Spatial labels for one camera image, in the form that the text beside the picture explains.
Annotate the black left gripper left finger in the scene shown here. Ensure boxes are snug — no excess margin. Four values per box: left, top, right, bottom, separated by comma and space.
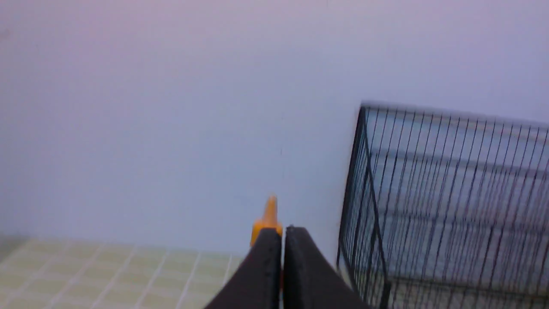
206, 228, 282, 309

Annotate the small red sauce bottle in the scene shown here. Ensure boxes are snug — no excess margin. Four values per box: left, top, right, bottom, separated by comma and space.
250, 195, 283, 247

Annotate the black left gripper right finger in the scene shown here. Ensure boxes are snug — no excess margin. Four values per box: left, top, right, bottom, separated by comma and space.
283, 226, 369, 309

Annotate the black wire mesh rack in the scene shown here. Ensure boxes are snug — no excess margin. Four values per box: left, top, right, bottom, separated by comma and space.
336, 102, 549, 309

